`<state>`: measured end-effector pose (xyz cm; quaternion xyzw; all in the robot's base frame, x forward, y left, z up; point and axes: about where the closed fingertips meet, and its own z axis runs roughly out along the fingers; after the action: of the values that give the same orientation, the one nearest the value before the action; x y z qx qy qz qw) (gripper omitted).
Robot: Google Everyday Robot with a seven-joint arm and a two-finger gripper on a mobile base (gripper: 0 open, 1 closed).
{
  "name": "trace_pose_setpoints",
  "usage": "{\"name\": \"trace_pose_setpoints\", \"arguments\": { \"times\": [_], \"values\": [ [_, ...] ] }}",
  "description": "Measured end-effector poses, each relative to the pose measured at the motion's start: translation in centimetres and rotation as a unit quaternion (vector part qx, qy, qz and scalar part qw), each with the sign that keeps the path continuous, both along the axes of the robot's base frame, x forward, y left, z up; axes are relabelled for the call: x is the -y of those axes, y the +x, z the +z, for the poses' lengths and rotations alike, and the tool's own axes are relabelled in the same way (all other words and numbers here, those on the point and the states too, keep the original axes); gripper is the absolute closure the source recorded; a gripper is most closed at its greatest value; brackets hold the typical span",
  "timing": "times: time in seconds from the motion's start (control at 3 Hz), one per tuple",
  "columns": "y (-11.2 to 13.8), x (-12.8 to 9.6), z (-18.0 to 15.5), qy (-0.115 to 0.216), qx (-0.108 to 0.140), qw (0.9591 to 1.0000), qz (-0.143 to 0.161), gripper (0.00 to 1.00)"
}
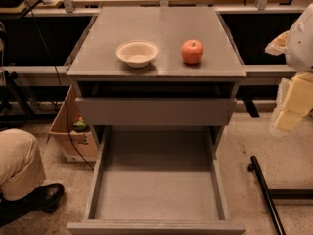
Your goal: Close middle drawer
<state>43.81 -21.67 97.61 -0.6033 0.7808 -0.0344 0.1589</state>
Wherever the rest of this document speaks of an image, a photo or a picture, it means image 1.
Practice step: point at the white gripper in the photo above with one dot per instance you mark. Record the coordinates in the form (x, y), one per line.
(300, 46)

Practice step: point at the black leather shoe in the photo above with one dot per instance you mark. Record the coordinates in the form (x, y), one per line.
(44, 198)

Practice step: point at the grey drawer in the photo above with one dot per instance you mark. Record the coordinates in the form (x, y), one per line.
(156, 182)
(156, 112)

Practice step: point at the cardboard box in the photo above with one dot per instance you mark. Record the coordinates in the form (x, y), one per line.
(75, 146)

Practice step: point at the red apple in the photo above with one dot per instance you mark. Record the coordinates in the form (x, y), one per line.
(191, 52)

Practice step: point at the grey top drawer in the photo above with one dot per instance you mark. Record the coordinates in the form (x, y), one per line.
(156, 112)

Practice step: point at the white paper bowl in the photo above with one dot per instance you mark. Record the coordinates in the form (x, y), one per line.
(137, 53)

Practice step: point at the green toy in box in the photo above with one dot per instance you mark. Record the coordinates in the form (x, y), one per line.
(80, 125)

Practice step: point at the grey drawer cabinet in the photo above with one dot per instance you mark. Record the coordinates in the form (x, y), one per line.
(97, 72)

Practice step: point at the person's khaki trouser leg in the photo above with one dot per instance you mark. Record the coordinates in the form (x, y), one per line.
(21, 167)

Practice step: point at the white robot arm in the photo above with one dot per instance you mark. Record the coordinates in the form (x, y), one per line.
(296, 44)

